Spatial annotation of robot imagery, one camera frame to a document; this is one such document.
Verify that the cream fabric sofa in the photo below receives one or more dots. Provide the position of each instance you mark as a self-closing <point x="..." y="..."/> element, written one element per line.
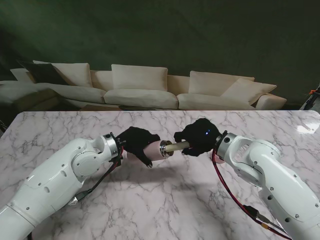
<point x="140" y="97"/>

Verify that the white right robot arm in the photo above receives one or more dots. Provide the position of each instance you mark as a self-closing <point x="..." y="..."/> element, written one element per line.
<point x="275" y="180"/>

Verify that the white stand with orange clamp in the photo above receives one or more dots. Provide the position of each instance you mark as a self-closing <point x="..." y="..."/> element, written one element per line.
<point x="308" y="101"/>

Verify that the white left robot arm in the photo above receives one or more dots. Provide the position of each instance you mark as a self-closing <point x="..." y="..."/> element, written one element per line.
<point x="50" y="182"/>

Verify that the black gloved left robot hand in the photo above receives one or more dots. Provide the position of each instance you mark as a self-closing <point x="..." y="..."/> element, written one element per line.
<point x="137" y="140"/>

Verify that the small cream cushion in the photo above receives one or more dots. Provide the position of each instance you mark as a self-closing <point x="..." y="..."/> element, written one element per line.
<point x="21" y="74"/>

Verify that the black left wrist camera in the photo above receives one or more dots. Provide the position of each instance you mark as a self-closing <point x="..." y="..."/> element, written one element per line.
<point x="117" y="162"/>

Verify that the dark brown cushion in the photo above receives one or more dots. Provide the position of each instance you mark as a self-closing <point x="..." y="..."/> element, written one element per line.
<point x="45" y="73"/>

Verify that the pink thermos bottle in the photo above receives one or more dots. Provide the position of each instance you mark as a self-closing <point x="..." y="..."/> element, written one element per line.
<point x="153" y="151"/>

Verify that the cream sofa cushion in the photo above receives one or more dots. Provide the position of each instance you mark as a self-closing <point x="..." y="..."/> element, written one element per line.
<point x="250" y="91"/>
<point x="138" y="77"/>
<point x="75" y="73"/>
<point x="210" y="81"/>

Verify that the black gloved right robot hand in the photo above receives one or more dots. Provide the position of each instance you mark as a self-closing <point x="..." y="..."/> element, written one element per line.
<point x="202" y="137"/>

